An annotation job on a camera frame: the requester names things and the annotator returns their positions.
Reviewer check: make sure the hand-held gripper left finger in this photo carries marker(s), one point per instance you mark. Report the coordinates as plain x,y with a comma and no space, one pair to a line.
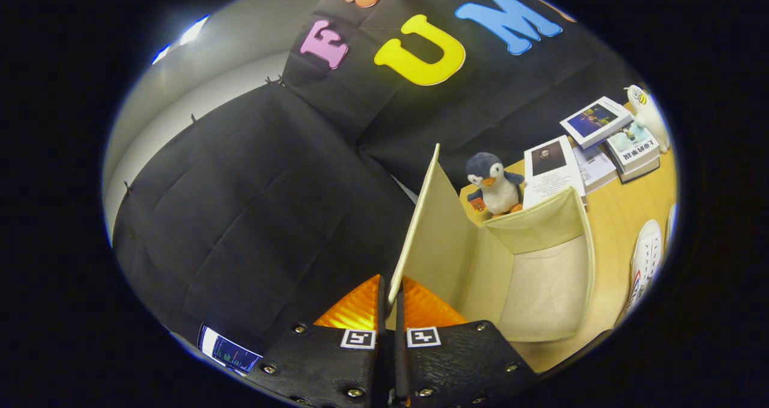
324,366

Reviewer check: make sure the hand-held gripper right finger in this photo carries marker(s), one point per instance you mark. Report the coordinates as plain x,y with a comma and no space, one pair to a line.
462,366

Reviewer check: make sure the beige fabric storage box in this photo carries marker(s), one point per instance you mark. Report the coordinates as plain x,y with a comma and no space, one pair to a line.
541,288

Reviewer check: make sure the white canvas shoe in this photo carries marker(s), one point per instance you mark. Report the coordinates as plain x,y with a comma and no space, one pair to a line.
646,258
670,223

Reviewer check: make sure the lit monitor screen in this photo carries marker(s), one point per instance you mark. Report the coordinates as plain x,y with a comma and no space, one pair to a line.
228,353

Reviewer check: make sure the black backdrop cloth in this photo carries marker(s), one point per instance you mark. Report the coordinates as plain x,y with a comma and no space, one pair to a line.
240,216

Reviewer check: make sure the grey penguin plush toy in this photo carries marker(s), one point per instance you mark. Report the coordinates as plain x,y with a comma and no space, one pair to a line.
497,187

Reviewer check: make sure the white book with portrait cover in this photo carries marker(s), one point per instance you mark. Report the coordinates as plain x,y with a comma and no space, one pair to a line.
550,173

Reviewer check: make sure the white book with printed text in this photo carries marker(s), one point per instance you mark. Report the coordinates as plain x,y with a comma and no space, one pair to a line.
595,167

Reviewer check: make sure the thick book with teal cover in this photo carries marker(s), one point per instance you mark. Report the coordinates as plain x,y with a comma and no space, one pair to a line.
632,151

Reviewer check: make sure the book with blue cover picture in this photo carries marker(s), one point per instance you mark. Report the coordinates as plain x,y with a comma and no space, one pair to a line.
595,121

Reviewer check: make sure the white duck plush toy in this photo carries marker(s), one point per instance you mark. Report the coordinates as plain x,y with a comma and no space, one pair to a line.
650,116

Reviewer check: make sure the bright ceiling light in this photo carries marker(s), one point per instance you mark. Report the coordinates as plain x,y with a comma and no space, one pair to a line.
193,30

